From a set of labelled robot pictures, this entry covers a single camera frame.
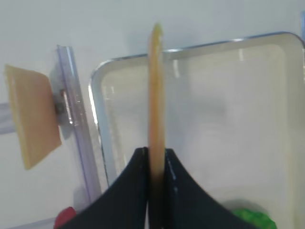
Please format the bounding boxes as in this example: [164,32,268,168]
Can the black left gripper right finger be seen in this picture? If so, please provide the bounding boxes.
[163,149,255,229]

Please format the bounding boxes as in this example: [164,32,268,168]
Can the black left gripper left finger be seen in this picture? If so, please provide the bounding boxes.
[59,147,149,229]

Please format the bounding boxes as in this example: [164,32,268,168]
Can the orange cheese slice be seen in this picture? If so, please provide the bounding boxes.
[148,23,165,189]
[4,65,62,170]

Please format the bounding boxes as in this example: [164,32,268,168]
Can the red tomato slice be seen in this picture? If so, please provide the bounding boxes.
[53,207,77,229]

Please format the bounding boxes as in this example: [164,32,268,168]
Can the lettuce leaf on tray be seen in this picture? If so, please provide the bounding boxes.
[231,208,277,229]

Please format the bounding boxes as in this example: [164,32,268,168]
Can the clear tomato holder strip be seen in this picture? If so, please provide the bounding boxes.
[9,218,56,229]

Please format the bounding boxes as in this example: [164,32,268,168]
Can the clear cheese holder strip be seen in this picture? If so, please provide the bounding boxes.
[0,103,15,135]

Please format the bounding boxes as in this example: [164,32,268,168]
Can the white metal tray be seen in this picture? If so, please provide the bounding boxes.
[89,32,305,229]

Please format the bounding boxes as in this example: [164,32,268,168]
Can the long clear rail left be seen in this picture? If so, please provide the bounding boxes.
[49,45,108,208]

